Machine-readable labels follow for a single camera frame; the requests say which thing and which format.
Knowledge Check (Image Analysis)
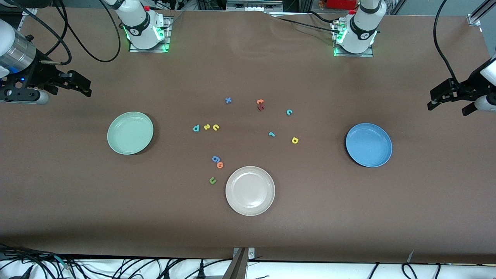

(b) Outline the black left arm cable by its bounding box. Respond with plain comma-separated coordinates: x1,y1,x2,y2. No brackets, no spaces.
433,0,462,86

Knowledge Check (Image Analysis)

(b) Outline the beige plate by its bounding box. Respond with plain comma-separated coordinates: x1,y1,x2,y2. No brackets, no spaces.
225,166,276,216

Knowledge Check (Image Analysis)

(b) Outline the blue plate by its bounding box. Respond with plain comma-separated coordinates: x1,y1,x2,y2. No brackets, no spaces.
345,123,393,168

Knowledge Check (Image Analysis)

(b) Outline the aluminium profile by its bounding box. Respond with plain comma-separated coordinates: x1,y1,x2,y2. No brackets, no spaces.
17,5,39,31
467,0,496,27

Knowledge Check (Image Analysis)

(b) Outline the black floor cable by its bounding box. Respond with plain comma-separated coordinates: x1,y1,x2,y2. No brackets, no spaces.
0,243,82,279
401,263,419,279

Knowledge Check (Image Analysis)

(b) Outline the metal table bracket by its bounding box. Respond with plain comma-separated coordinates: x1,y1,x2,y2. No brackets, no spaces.
232,247,256,261

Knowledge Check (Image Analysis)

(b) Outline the green plate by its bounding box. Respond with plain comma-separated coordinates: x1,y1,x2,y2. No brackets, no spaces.
107,112,154,155

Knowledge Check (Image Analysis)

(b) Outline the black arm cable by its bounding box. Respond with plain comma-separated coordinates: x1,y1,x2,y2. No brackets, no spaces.
433,0,462,86
52,0,121,63
0,0,73,65

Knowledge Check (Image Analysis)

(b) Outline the red box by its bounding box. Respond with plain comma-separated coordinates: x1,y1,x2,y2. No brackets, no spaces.
327,0,358,10

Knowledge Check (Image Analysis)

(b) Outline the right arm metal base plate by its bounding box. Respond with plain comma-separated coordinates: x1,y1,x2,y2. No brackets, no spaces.
129,15,171,53

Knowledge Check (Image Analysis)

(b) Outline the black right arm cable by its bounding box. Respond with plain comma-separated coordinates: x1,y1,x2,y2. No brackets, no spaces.
52,0,121,63
0,0,73,65

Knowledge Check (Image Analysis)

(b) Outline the black cable on table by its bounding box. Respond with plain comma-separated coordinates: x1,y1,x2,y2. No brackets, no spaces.
276,11,341,34

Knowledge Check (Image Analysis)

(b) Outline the grey metal beam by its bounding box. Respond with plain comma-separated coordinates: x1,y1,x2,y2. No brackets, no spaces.
222,248,248,279

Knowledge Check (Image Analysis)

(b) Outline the grey equipment box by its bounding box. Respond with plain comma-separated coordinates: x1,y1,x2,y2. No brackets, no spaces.
226,0,284,13

